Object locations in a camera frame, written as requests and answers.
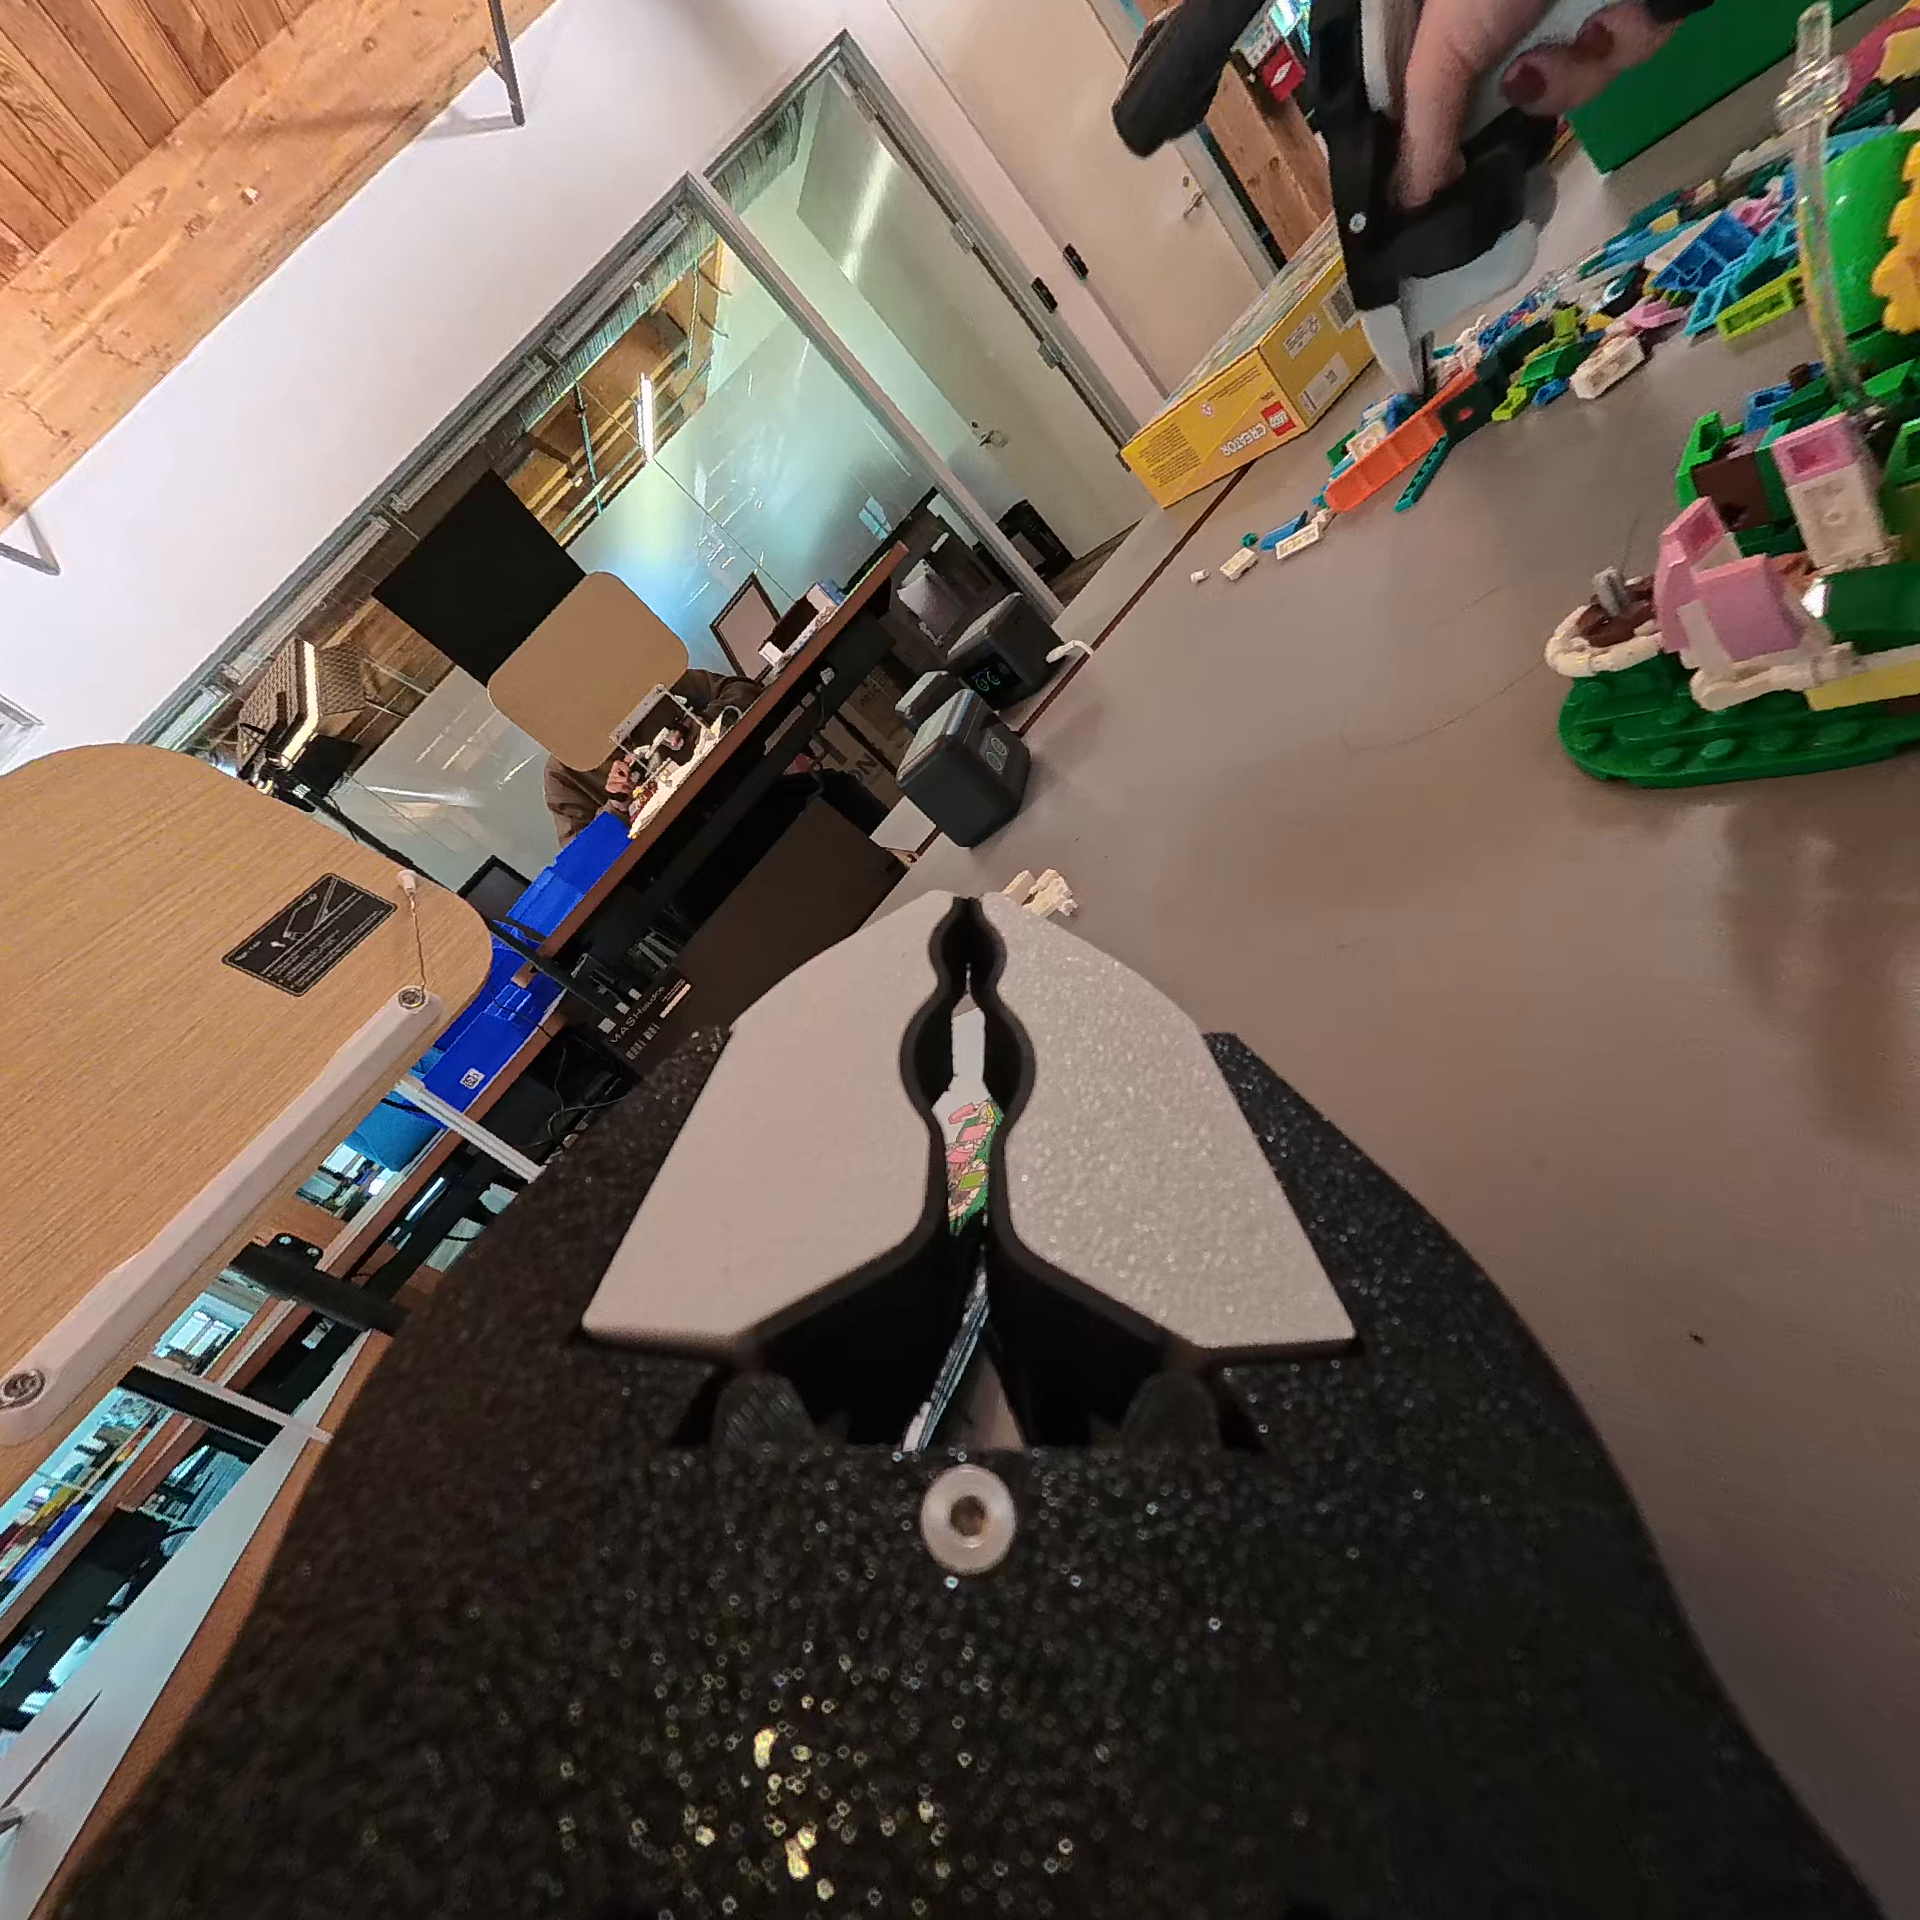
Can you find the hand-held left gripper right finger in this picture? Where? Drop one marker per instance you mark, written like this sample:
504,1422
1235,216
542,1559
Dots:
1154,1155

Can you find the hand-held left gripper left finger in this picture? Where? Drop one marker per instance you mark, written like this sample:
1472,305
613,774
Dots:
796,1140

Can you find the colourful instruction booklet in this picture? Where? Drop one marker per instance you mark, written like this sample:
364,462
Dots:
966,1155

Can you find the pile of lego bricks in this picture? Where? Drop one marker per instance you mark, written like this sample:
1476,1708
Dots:
1693,263

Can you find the yellow lego box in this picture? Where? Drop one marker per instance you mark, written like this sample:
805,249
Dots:
1230,422

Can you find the small white lego pieces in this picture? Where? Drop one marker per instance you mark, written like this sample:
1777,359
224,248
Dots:
1042,892

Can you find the green lego flower model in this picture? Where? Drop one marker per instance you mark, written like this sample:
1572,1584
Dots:
1651,734

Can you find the person's right hand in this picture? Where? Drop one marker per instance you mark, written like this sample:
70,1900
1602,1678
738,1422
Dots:
1499,54

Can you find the blue storage bin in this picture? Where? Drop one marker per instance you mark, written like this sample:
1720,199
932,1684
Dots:
579,870
481,1042

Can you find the green plastic bin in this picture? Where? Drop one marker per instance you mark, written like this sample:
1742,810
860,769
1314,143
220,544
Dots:
1693,89

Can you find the long dark desk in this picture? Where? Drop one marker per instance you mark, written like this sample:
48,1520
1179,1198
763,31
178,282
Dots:
704,763

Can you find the black portable power station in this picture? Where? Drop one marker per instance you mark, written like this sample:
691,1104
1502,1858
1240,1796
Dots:
966,774

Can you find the white door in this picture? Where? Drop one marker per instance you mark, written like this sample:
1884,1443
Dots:
1050,148

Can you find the black power station with display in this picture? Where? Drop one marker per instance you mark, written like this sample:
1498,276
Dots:
996,644

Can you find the light wooden panel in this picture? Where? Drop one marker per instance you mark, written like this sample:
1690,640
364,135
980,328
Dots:
148,1019

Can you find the wooden post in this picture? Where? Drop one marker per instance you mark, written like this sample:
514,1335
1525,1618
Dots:
1276,166

